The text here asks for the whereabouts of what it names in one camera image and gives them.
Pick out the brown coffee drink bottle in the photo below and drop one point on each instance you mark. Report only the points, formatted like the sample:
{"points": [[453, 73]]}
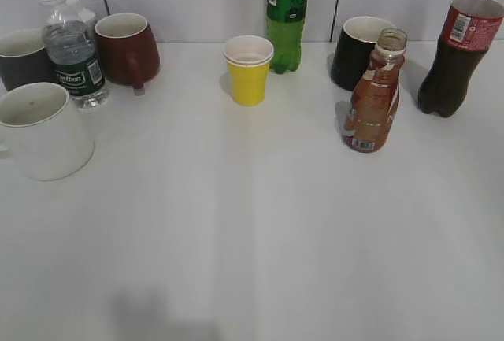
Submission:
{"points": [[375, 98]]}

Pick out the white ceramic mug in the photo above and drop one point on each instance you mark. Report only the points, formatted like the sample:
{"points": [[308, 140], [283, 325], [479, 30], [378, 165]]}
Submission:
{"points": [[43, 132]]}

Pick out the yellow paper cup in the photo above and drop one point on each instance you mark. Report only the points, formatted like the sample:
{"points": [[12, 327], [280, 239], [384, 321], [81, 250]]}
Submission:
{"points": [[248, 59]]}

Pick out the black mug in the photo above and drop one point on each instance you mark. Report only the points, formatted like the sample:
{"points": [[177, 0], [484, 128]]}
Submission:
{"points": [[357, 40]]}

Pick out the dark red mug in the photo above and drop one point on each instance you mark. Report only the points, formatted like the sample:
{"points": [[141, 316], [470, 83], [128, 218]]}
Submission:
{"points": [[128, 50]]}

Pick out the green soda bottle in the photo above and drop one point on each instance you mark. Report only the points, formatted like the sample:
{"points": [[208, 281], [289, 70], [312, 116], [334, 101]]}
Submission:
{"points": [[285, 24]]}

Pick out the clear water bottle green label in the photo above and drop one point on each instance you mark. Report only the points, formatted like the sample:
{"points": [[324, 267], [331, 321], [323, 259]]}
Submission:
{"points": [[70, 45]]}

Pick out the dark navy mug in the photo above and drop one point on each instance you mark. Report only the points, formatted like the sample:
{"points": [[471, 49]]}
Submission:
{"points": [[24, 59]]}

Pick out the cola bottle red label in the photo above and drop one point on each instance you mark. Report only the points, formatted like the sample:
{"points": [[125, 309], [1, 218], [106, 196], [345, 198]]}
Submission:
{"points": [[467, 34]]}

